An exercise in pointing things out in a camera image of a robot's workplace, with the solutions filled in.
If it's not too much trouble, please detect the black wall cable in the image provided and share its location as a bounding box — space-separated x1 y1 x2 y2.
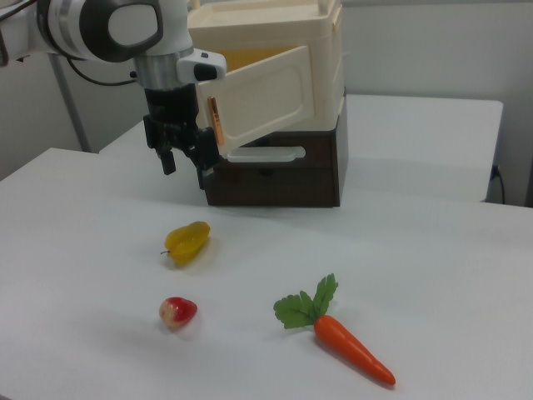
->
491 163 507 205

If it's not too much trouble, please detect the red toy radish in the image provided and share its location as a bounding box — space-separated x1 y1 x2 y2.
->
158 296 199 331

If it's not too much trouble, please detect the white drawer handle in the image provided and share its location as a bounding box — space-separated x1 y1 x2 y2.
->
226 145 308 164

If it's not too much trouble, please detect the orange toy carrot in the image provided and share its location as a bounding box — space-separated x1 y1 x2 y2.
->
272 272 396 387

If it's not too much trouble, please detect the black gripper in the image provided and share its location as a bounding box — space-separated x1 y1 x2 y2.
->
142 82 221 191

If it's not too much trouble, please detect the yellow toy starfruit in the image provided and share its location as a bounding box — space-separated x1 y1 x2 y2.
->
161 221 212 268

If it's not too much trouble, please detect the cream plastic cabinet body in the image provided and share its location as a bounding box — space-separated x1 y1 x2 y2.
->
186 0 347 133

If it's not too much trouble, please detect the cream cabinet door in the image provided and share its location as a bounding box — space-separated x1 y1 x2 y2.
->
196 45 312 163

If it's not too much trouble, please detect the grey metal pole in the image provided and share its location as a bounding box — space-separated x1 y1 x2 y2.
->
47 52 93 154

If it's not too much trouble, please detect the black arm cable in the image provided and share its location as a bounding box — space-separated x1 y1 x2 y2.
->
65 57 139 87

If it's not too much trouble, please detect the dark brown drawer base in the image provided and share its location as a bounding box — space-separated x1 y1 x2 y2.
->
205 96 345 209

